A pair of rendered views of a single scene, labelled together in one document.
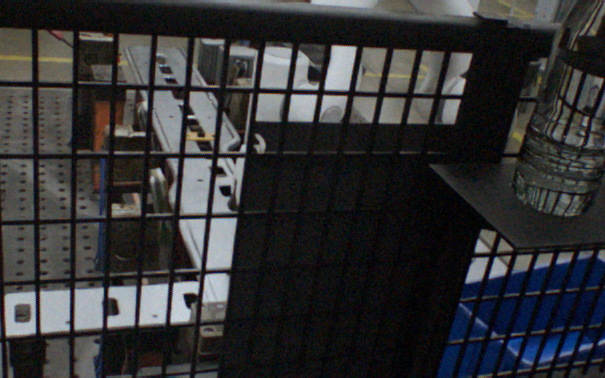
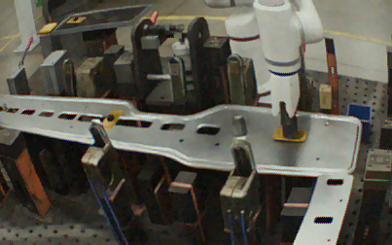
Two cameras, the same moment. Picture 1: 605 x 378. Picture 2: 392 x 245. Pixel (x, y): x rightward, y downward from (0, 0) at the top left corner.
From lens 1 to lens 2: 0.96 m
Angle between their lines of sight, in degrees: 34
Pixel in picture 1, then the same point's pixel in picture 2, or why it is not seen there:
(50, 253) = not seen: outside the picture
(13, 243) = not seen: outside the picture
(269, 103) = (292, 35)
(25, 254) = not seen: outside the picture
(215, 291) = (331, 169)
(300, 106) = (312, 26)
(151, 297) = (324, 199)
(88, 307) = (319, 230)
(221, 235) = (271, 151)
